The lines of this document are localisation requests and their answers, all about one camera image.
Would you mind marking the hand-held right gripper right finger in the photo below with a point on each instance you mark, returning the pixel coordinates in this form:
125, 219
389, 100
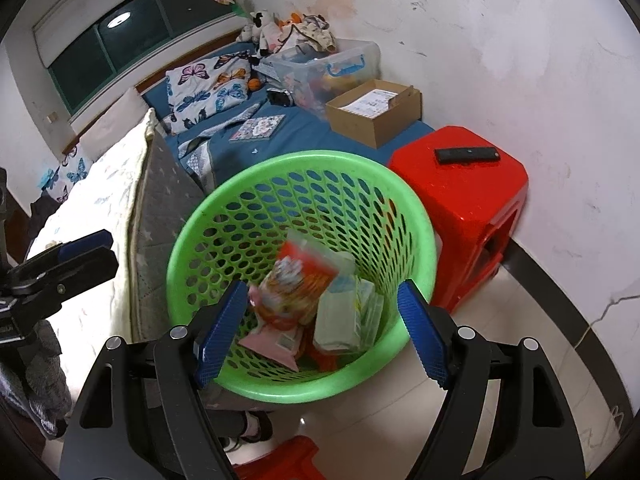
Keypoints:
422, 340

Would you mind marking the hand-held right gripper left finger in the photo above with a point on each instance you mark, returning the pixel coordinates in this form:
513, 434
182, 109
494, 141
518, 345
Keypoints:
222, 330

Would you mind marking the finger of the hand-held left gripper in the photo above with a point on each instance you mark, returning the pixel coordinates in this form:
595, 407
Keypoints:
82, 245
80, 272

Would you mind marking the pink snack packet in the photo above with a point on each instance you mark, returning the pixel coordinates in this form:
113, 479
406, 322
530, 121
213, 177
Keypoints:
270, 342

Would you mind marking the clear plastic container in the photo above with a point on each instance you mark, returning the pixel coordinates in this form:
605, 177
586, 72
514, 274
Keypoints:
370, 310

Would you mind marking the red printed plastic cup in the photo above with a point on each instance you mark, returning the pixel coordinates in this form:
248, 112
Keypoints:
295, 280

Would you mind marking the white paper cup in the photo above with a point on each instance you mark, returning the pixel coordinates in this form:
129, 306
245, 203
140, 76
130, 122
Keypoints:
335, 325

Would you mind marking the red foam net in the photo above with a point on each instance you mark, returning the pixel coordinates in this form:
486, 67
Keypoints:
320, 360

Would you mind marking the green plastic basket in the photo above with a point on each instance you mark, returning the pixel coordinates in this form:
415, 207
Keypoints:
310, 159

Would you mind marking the white quilted blanket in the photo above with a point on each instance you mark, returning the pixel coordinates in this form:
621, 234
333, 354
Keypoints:
90, 200

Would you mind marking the dark cloth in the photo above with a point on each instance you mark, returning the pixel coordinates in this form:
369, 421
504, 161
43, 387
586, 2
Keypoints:
45, 215

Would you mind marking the butterfly print pillow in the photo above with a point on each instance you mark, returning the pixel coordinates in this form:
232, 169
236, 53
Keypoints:
210, 90
75, 175

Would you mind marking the grey star mattress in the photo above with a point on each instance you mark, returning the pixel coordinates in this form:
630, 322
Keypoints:
160, 200

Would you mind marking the person's leg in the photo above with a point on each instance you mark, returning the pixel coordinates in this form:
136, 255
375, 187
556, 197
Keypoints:
250, 425

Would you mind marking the beige pillow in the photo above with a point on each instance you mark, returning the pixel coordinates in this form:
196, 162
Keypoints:
115, 120

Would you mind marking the red plastic stool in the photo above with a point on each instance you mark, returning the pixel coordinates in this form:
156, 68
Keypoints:
290, 460
450, 195

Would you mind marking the patterned blue quilt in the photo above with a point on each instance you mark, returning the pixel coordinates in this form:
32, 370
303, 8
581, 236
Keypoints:
200, 155

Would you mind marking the black remote control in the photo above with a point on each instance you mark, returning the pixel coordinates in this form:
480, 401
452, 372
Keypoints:
465, 155

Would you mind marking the picture book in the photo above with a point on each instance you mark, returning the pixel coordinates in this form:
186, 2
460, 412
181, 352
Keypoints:
257, 127

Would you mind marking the blue bed sheet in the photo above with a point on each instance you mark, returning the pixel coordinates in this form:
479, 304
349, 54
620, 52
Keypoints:
310, 135

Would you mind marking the brown cardboard box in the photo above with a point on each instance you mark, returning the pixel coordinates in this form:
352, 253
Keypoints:
370, 127

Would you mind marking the dark window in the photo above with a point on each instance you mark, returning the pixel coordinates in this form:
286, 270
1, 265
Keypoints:
135, 25

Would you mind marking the small orange ball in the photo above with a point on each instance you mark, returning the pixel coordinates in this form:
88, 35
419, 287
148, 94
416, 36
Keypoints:
255, 84

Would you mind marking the small black device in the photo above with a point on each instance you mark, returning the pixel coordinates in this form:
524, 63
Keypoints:
279, 97

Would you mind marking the black and white cow plush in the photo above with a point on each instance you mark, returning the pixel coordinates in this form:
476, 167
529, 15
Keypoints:
255, 27

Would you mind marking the pink plush toy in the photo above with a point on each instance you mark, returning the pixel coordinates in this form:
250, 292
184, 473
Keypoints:
272, 40

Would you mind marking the clear storage bin with toys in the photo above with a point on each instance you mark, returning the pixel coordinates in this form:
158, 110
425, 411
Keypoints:
345, 60

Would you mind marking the orange plush toy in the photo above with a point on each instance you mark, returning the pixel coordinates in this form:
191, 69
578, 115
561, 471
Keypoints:
292, 20

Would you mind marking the patterned beige cloth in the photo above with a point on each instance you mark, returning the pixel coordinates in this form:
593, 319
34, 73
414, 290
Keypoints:
315, 32

